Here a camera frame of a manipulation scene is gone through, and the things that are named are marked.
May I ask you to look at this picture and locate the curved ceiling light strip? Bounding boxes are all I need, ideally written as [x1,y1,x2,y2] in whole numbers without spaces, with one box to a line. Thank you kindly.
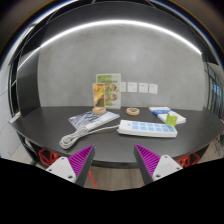
[17,20,202,71]

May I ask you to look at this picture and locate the white power strip blue sockets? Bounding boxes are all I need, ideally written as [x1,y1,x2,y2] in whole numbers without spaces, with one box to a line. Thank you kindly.
[118,120,178,138]

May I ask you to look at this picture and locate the white blue booklet stack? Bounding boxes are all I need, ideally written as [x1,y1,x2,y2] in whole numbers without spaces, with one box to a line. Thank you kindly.
[149,107,186,125]

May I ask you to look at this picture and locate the left white wall socket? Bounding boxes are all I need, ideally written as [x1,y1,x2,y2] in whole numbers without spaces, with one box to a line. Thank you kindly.
[128,82,137,93]

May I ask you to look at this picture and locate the green white poster card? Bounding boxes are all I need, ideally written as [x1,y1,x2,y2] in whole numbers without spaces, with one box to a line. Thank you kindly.
[96,73,121,109]

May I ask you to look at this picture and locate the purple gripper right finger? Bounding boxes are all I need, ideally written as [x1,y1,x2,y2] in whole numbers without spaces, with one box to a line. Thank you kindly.
[134,144,182,185]

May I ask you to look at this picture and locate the grey magazine on table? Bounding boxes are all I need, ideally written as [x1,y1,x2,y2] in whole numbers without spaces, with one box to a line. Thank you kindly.
[68,111,119,130]

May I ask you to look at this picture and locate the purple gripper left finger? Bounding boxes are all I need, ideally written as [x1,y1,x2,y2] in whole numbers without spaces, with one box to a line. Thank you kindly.
[46,145,95,187]

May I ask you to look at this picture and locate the white coiled power cable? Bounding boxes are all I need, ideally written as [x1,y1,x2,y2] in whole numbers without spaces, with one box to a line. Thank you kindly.
[59,124,120,150]

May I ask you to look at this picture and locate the tape roll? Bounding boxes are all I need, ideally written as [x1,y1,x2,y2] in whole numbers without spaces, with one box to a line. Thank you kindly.
[126,107,140,116]

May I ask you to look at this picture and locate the right white wall socket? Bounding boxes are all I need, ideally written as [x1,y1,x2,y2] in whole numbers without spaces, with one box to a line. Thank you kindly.
[149,84,158,94]

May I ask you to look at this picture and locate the red stool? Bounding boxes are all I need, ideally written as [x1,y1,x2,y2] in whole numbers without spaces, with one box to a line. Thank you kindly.
[38,148,59,167]
[175,153,200,168]

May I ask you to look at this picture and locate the red stool left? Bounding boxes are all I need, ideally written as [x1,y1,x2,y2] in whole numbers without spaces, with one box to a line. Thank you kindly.
[38,148,59,167]

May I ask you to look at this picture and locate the red stool right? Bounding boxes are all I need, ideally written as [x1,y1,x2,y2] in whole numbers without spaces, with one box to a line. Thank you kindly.
[175,153,200,168]

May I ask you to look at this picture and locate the white wall socket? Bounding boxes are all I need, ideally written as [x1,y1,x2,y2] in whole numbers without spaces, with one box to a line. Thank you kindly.
[128,82,137,93]
[149,84,158,94]
[139,83,148,93]

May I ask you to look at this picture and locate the middle white wall socket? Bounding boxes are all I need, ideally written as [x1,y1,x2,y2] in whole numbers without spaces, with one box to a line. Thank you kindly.
[139,83,148,93]

